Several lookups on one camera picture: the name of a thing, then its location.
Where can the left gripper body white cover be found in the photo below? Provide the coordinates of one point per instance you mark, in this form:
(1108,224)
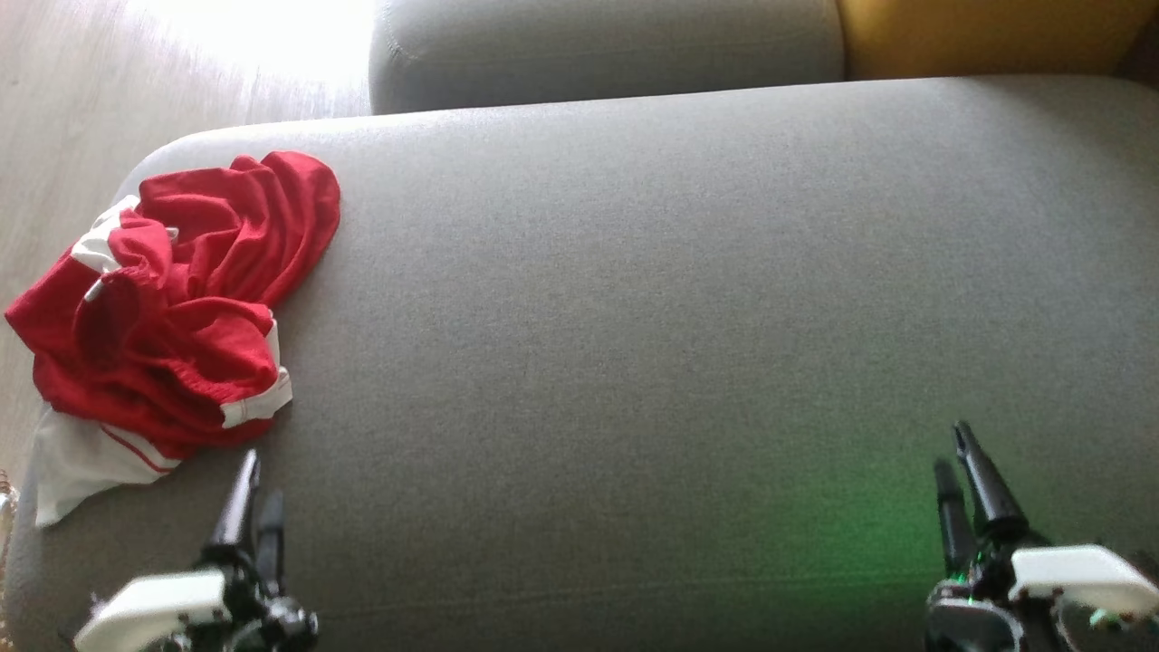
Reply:
(154,607)

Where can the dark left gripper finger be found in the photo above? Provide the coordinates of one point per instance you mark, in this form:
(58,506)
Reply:
(271,543)
(235,507)

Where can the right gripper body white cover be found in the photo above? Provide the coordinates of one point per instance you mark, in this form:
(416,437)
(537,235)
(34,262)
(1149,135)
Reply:
(1077,575)

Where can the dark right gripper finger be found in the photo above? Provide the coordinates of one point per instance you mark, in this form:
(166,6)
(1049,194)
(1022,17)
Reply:
(953,521)
(991,498)

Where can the red shirt with white sleeves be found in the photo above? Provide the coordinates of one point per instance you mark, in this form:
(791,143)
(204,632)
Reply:
(272,208)

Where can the large grey sofa ottoman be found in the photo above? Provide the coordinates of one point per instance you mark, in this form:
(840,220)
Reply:
(634,317)

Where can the large yellow sofa back cushion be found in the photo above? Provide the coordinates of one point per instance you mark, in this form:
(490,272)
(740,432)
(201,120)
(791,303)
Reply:
(987,36)

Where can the grey sofa seat cushion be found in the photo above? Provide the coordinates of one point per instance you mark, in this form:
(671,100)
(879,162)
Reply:
(607,45)

